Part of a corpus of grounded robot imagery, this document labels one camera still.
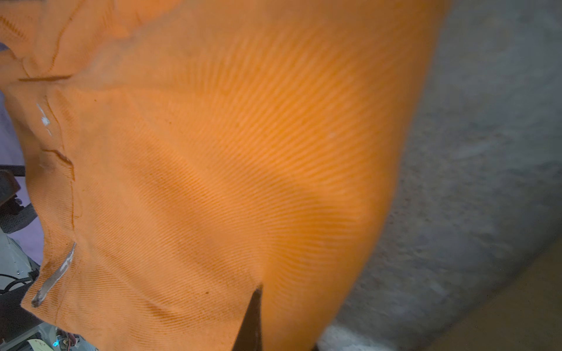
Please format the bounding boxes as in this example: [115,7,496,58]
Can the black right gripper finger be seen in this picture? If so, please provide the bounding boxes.
[232,287,263,351]

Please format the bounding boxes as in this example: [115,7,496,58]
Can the orange pants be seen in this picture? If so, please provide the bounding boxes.
[1,0,450,350]

